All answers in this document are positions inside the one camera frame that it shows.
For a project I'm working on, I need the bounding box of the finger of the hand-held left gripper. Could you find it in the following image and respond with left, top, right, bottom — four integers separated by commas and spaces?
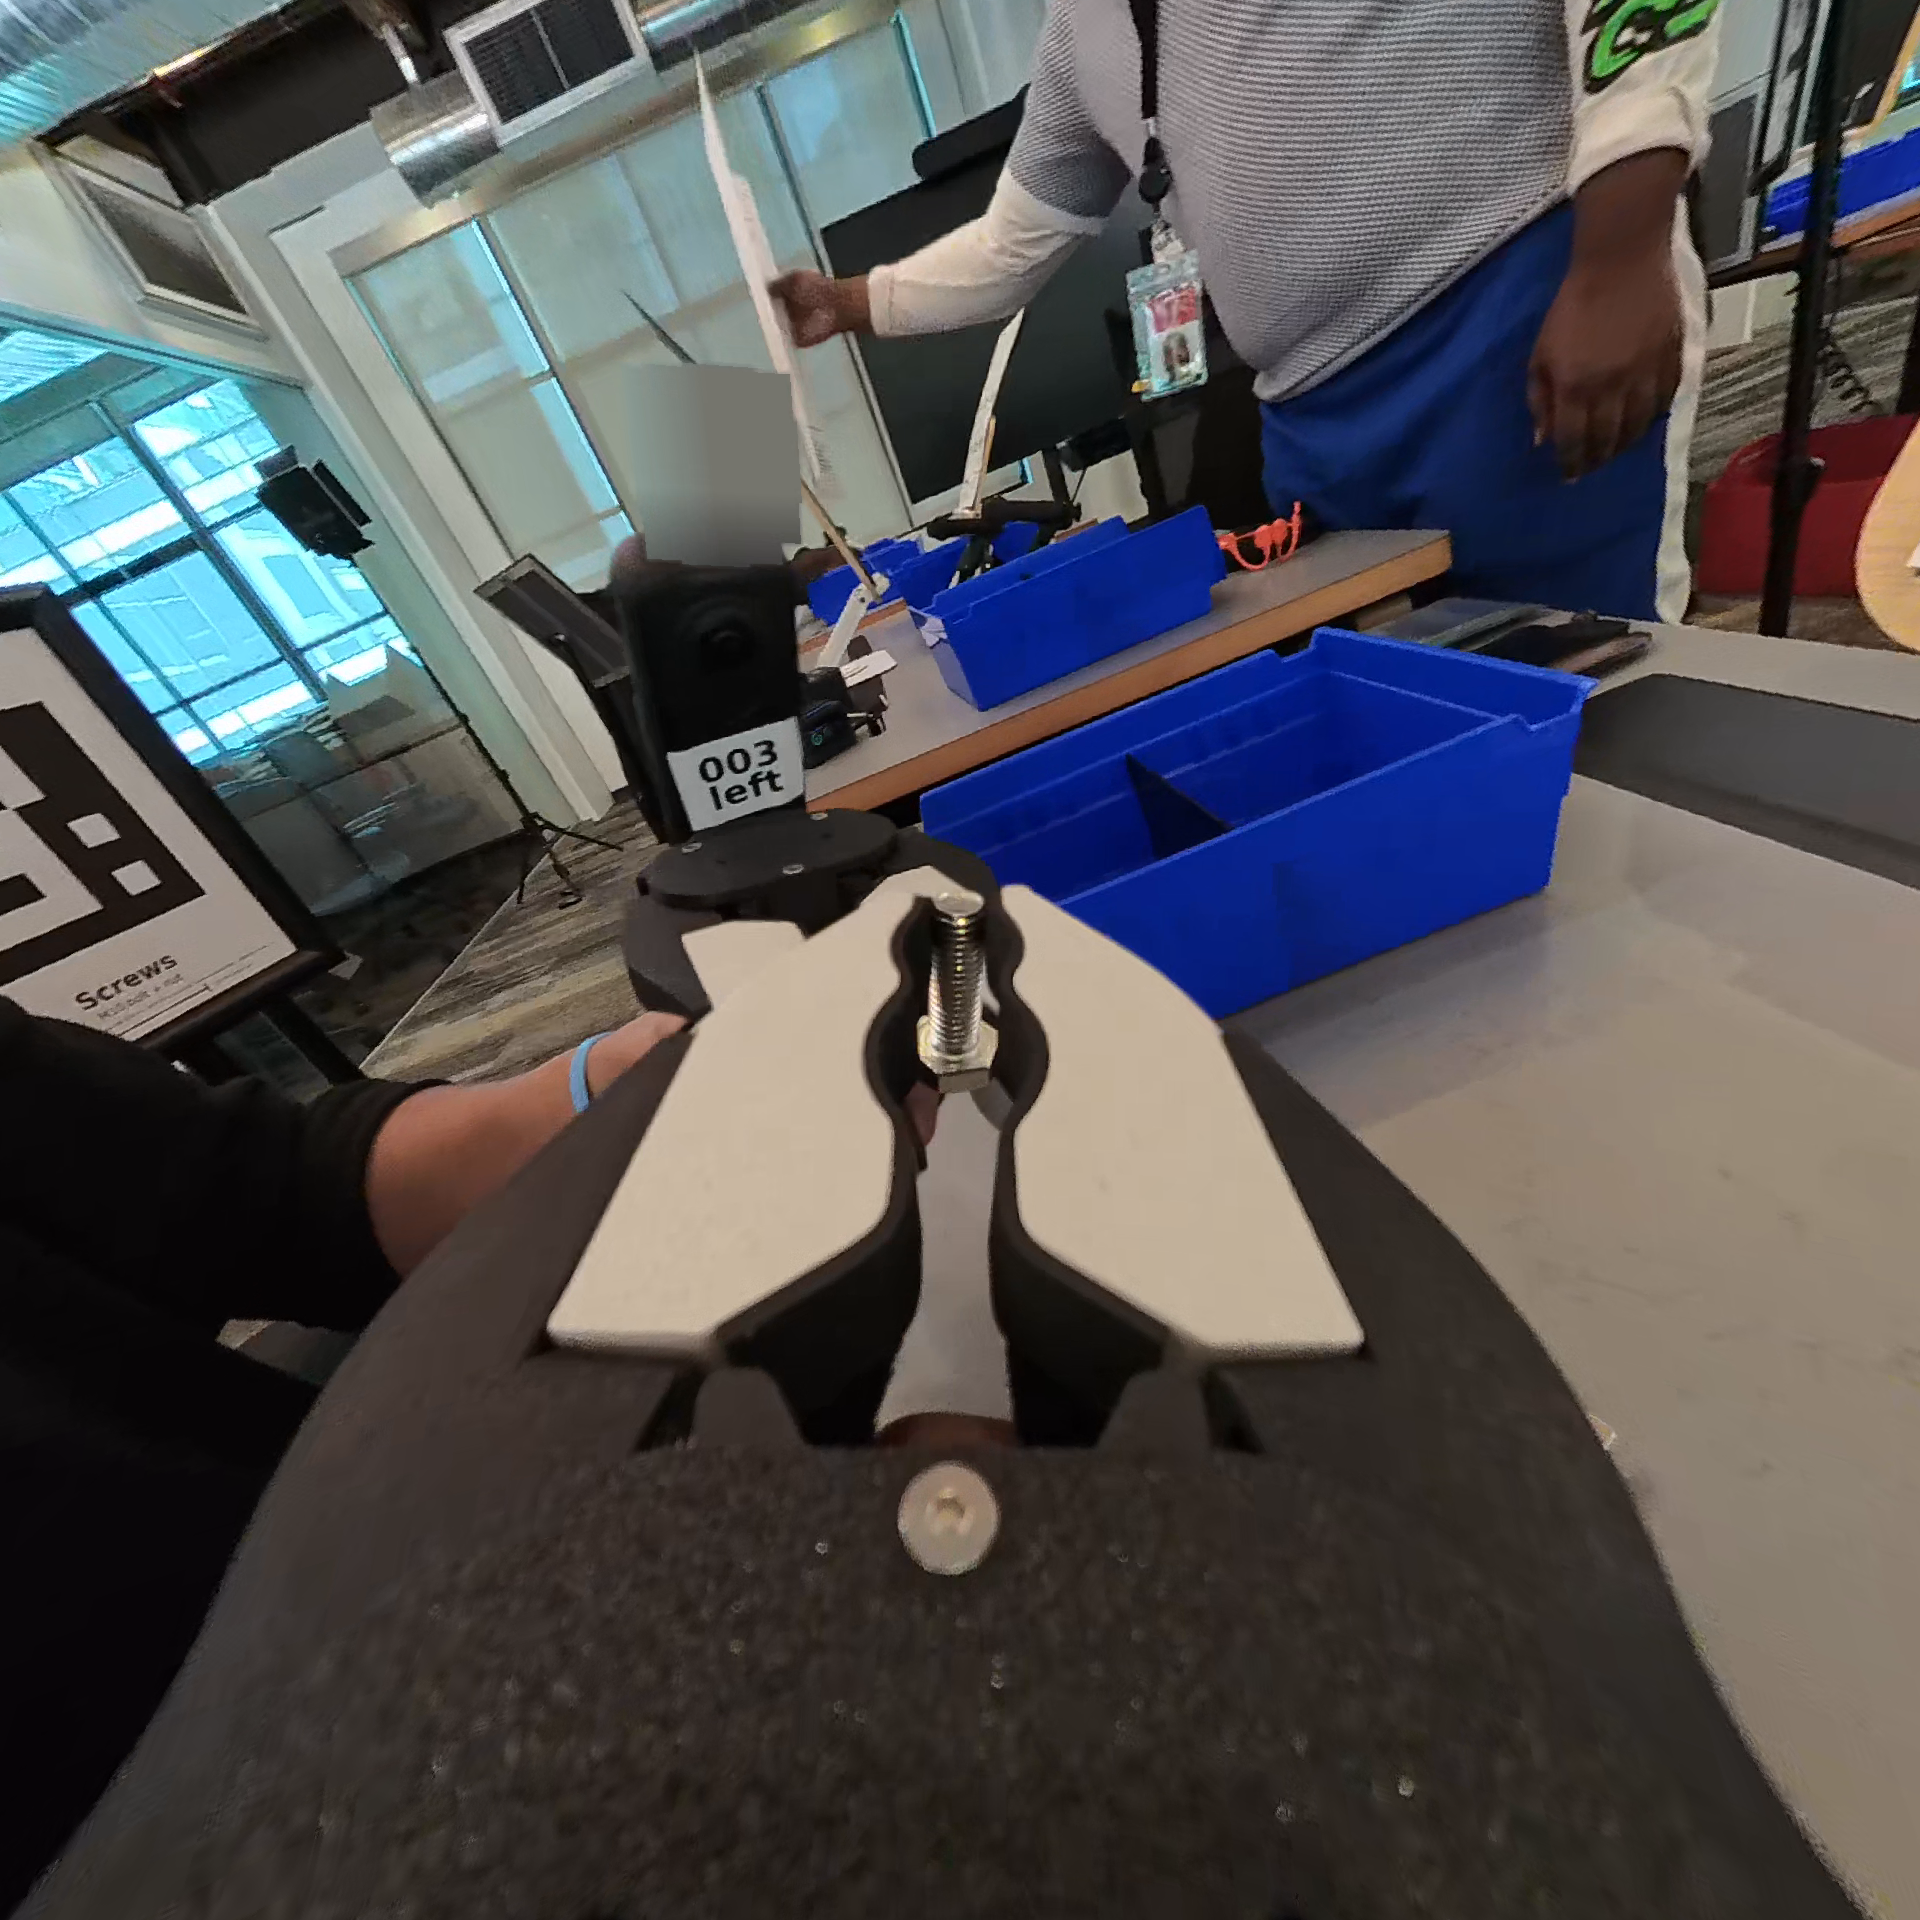
680, 919, 816, 1007

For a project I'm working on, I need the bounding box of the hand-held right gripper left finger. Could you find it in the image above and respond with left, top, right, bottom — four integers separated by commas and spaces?
545, 891, 926, 1448

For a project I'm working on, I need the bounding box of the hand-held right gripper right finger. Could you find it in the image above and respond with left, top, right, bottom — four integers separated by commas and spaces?
990, 884, 1367, 1448

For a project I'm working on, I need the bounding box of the silver hex bolt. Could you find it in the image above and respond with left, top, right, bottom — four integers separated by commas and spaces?
914, 884, 1004, 1085

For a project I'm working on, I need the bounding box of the blue plastic bin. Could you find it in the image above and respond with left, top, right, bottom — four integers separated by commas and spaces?
809, 532, 961, 624
912, 508, 1224, 711
918, 627, 1594, 1022

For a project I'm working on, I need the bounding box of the person's left forearm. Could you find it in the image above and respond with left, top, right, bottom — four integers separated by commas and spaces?
367, 1068, 589, 1279

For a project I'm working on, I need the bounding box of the black music stand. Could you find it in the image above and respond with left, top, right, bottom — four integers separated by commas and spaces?
478, 556, 632, 695

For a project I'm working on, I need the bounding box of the black bin divider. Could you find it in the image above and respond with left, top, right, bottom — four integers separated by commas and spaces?
1124, 755, 1234, 875

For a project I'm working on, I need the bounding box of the thin white sign board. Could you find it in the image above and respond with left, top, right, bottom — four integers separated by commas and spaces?
960, 306, 1030, 515

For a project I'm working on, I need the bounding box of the large black screen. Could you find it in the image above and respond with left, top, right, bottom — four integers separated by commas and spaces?
822, 90, 1278, 511

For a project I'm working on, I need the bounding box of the long white paper strip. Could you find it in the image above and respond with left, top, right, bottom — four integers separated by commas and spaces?
694, 52, 841, 488

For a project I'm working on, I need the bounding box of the black light panel tripod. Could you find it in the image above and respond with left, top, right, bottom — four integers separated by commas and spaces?
255, 450, 624, 909

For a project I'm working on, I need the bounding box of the white ID badge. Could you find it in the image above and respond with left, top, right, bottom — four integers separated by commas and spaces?
1124, 223, 1210, 404

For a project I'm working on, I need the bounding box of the white framed ceiling vent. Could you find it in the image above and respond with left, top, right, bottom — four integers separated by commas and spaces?
447, 0, 653, 144

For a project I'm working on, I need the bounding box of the black zip pouch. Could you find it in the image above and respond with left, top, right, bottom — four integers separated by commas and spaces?
1476, 612, 1652, 682

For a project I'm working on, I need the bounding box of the red plastic crate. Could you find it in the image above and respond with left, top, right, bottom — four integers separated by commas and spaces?
1703, 420, 1920, 602

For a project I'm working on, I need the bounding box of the silver ventilation duct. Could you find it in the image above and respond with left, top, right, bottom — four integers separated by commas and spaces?
375, 76, 501, 203

